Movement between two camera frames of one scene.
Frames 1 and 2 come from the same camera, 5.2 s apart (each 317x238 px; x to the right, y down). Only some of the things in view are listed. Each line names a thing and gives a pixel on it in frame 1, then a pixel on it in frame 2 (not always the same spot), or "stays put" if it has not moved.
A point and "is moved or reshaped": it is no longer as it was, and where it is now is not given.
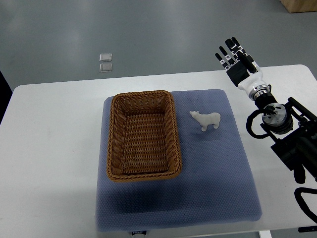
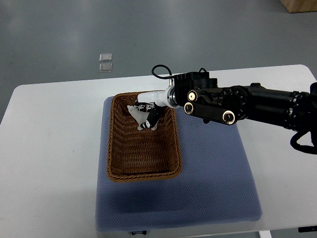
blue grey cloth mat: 215,185 stays put
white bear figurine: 205,120 is moved or reshaped
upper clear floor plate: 105,57 stays put
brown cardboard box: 293,6 stays put
